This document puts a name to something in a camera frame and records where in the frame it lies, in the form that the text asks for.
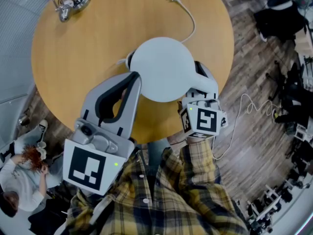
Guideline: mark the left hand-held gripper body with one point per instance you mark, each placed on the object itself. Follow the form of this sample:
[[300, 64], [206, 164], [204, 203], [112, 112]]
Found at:
[[85, 165]]

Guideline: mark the silver metal stand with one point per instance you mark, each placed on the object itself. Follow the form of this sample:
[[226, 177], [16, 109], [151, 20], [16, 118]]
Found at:
[[71, 1]]

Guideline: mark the person's left forearm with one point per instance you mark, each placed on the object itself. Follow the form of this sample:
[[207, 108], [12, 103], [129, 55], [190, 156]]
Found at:
[[85, 202]]

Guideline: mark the person's yellow plaid shirt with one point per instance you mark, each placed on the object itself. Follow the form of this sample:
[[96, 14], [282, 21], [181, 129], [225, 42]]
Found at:
[[159, 199]]

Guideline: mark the person's right forearm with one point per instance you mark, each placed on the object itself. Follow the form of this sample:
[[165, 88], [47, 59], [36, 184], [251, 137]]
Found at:
[[198, 155]]

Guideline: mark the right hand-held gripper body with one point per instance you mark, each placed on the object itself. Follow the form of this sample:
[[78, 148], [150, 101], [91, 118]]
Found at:
[[206, 121]]

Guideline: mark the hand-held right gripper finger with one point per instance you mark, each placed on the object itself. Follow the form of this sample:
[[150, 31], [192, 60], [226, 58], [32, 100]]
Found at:
[[206, 72], [194, 94]]

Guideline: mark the white electric kettle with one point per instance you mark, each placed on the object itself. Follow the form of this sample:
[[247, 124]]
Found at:
[[161, 70]]

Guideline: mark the black office chair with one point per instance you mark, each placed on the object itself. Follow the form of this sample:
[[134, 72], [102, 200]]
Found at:
[[291, 82]]

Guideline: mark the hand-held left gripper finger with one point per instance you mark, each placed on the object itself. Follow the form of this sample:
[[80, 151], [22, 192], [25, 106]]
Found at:
[[129, 111], [91, 99]]

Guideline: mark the white power strip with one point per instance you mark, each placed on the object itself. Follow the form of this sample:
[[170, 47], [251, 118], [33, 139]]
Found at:
[[225, 122]]

